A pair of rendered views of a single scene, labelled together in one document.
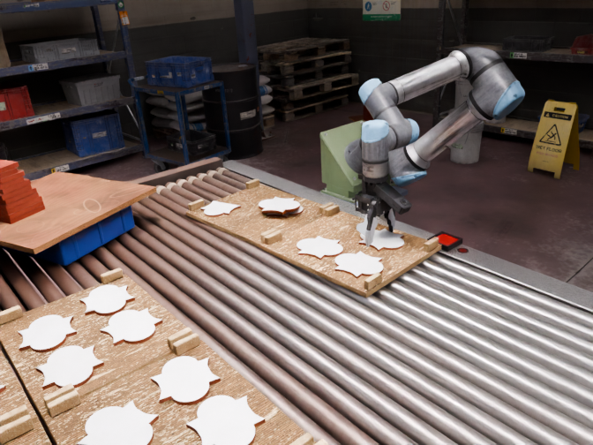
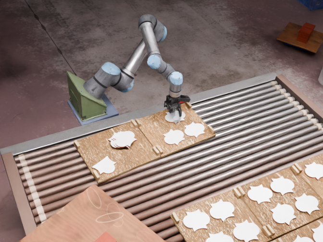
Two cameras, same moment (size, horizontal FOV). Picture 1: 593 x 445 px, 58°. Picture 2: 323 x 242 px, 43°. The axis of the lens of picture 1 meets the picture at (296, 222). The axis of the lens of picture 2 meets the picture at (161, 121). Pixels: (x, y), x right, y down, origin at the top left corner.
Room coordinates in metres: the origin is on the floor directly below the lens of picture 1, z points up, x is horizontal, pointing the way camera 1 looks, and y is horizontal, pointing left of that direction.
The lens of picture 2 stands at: (1.26, 1.75, 2.78)
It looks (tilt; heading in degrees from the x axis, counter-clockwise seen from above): 43 degrees down; 277
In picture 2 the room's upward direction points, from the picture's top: 6 degrees clockwise
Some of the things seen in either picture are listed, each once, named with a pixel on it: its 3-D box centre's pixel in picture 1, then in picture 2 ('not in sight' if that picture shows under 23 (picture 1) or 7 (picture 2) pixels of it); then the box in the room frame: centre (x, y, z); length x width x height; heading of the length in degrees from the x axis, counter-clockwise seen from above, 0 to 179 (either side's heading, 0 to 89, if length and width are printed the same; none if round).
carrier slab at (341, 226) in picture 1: (349, 247); (174, 128); (1.42, -0.16, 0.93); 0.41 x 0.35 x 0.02; 42
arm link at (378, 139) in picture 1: (376, 141); (176, 81); (1.46, -0.24, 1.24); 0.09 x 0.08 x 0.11; 127
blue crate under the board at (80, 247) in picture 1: (67, 224); not in sight; (1.63, 0.76, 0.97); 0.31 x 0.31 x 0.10; 61
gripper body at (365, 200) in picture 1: (373, 193); (173, 102); (1.46, -0.23, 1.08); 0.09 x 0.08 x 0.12; 43
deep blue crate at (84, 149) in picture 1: (93, 131); not in sight; (5.51, 2.07, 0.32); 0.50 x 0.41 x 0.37; 128
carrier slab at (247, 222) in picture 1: (260, 212); (116, 150); (1.73, 0.12, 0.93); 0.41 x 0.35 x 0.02; 43
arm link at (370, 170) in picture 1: (374, 168); (175, 91); (1.45, -0.23, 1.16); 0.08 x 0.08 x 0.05
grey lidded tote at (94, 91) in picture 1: (92, 88); not in sight; (5.53, 1.99, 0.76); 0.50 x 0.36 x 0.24; 138
